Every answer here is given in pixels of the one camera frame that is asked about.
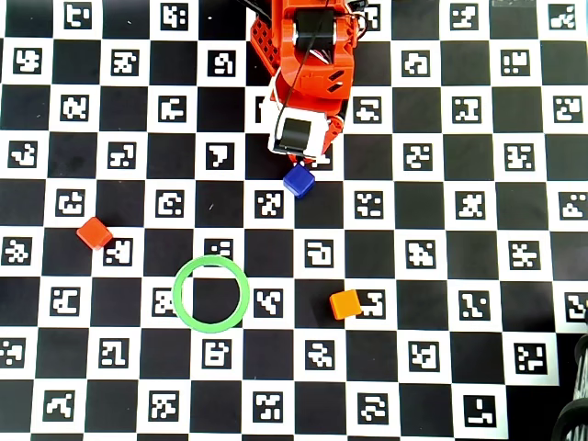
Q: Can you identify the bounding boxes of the green flat ring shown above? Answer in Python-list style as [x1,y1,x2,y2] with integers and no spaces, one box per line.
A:
[172,254,252,334]

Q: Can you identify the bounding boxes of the black white marker checkerboard mat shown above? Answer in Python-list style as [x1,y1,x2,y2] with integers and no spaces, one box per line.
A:
[0,0,588,441]

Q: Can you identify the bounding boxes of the blue cube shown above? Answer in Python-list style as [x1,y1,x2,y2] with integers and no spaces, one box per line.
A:
[282,164,317,199]

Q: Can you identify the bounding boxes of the red cube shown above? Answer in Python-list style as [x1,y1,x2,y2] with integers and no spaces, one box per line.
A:
[75,216,114,252]

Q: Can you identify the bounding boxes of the thin black camera cable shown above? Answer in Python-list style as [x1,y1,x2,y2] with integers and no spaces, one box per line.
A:
[274,0,332,141]

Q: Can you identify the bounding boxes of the orange cube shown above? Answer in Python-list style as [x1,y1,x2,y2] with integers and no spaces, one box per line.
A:
[329,288,364,322]

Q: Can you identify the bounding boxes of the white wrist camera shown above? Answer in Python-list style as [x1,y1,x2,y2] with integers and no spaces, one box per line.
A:
[266,106,331,163]

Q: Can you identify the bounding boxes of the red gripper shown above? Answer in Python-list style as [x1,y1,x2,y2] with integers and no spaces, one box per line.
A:
[315,114,345,161]

